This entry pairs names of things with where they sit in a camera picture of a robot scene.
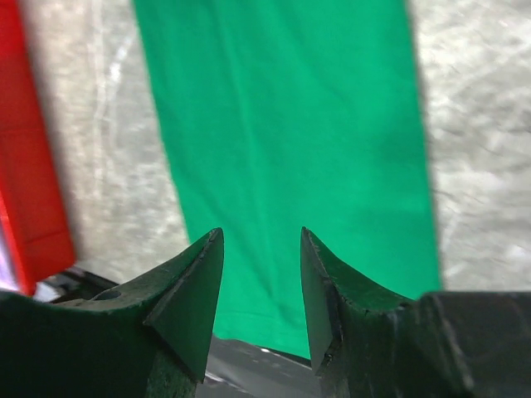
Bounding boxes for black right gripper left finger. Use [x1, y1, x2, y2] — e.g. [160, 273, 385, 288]
[1, 228, 224, 397]

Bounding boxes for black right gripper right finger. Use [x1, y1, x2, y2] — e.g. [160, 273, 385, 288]
[300, 229, 530, 397]

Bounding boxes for green t-shirt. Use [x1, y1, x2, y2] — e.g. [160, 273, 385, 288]
[134, 1, 441, 357]

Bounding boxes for red plastic tray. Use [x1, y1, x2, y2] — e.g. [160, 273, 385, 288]
[1, 1, 76, 295]

